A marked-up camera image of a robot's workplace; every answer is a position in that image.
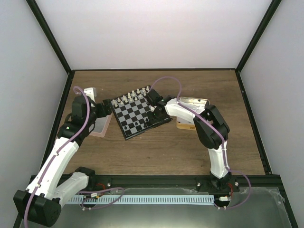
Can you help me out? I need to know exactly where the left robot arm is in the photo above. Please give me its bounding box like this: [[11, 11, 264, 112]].
[[13, 95, 112, 227]]

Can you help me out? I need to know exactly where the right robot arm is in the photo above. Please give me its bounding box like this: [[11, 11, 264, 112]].
[[146, 89, 231, 191]]

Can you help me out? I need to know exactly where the white chess pieces group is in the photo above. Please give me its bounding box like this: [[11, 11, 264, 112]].
[[111, 86, 150, 107]]

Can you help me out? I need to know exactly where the gold metal tin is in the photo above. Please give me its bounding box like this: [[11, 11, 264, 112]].
[[176, 96, 209, 131]]

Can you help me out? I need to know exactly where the black and white chessboard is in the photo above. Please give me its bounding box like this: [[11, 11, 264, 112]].
[[109, 98, 166, 140]]

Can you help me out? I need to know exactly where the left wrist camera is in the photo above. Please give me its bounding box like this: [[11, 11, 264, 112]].
[[84, 87, 97, 102]]

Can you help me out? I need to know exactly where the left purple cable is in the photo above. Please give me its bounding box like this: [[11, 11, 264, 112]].
[[23, 85, 92, 228]]

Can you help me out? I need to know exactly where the black aluminium frame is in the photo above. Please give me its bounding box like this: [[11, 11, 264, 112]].
[[27, 0, 298, 228]]

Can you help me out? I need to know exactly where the blue slotted cable duct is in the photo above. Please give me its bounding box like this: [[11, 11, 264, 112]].
[[67, 195, 214, 206]]

